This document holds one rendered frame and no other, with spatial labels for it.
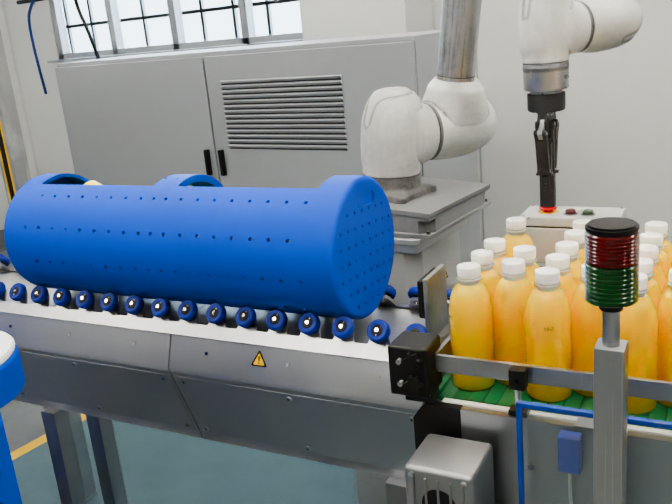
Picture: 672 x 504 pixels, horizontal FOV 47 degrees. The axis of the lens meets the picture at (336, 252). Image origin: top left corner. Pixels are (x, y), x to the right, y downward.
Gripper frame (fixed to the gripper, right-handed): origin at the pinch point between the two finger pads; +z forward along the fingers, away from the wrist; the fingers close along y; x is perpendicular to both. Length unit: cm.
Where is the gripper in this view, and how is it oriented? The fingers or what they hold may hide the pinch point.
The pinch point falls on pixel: (547, 189)
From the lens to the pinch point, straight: 169.4
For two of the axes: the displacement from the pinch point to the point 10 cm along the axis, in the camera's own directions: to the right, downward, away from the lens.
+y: 4.6, -2.9, 8.4
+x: -8.8, -0.5, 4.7
